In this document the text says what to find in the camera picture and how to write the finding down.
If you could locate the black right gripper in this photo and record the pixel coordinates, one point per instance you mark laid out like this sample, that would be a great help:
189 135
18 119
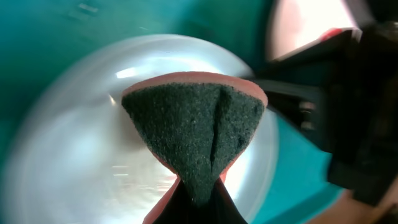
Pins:
341 94

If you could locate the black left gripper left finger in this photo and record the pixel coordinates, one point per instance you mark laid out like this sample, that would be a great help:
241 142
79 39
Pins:
179 208

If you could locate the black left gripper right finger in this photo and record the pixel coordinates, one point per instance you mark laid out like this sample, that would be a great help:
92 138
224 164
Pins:
221 208

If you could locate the teal plastic tray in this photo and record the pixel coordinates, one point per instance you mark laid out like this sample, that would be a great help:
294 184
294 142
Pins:
40 39

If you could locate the pink green scrub sponge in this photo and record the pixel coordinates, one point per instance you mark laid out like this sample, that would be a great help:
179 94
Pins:
196 124

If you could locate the light blue plate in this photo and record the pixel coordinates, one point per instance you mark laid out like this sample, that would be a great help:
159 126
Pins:
77 158

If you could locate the white plate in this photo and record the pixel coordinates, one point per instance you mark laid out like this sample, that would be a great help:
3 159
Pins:
295 25

